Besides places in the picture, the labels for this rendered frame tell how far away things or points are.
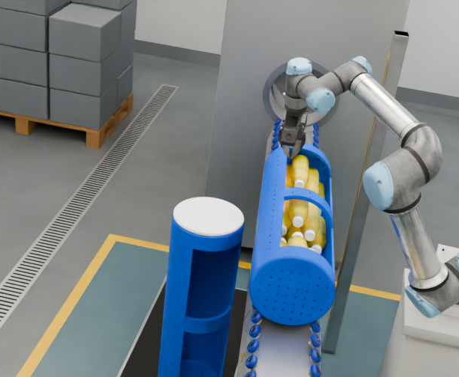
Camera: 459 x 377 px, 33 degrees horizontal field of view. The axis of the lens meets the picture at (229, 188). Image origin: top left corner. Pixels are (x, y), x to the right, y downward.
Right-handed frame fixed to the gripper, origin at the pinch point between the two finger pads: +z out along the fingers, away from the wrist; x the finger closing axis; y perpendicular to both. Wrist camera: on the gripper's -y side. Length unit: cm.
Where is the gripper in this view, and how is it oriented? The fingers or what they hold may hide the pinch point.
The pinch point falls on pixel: (290, 156)
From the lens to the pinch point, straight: 255.0
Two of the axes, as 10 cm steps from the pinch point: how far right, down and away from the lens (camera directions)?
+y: 2.4, -6.4, 7.3
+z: -0.2, 7.5, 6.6
